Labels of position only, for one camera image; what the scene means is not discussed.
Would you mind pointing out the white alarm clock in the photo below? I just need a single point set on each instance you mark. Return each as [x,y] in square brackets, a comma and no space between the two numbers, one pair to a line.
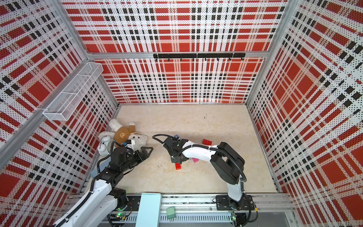
[104,148]

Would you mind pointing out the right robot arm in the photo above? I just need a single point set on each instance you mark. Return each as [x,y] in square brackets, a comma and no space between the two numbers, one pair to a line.
[225,160]

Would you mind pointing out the green terminal connector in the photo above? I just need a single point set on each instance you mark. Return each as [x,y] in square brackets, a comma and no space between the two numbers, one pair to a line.
[170,213]

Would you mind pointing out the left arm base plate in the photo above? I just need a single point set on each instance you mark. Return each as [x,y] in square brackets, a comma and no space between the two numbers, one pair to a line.
[130,203]

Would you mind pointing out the black hook rail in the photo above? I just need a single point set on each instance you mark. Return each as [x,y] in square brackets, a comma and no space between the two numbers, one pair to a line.
[199,55]

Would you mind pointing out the pale green upright panel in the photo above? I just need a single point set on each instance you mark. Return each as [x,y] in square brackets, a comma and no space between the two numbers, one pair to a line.
[149,210]

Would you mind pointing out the red lego brick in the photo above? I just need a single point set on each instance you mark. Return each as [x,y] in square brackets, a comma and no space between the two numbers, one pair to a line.
[177,166]
[207,142]

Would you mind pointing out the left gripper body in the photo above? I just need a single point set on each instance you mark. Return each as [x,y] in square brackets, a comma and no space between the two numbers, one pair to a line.
[132,160]

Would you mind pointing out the white teddy bear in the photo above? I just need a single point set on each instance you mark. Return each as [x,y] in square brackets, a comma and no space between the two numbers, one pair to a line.
[121,134]

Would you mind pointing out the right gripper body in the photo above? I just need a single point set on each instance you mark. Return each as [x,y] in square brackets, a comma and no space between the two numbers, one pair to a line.
[174,160]

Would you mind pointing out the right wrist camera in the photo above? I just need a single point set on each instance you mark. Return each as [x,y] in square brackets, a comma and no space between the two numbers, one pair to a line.
[177,138]

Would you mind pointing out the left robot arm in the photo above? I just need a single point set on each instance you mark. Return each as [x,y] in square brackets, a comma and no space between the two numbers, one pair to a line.
[104,196]

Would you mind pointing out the light blue case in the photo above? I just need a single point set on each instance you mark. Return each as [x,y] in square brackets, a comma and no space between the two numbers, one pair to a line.
[96,170]

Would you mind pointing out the white wire mesh basket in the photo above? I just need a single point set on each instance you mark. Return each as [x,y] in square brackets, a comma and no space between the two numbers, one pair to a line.
[64,105]

